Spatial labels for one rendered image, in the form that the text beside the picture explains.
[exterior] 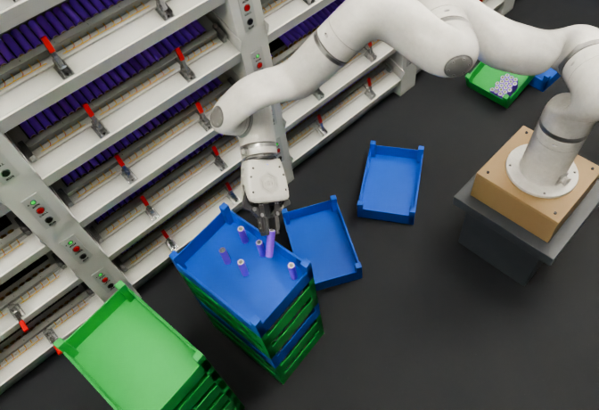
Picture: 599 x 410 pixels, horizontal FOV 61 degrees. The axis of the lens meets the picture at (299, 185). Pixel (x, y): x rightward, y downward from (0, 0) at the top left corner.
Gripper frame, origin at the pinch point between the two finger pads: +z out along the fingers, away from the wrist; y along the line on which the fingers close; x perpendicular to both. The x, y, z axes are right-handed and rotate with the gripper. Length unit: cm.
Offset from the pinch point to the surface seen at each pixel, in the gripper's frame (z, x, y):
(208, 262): 6.6, 26.3, -5.3
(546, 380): 54, -6, 79
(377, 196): -8, 43, 69
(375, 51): -61, 36, 74
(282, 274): 12.2, 13.0, 8.7
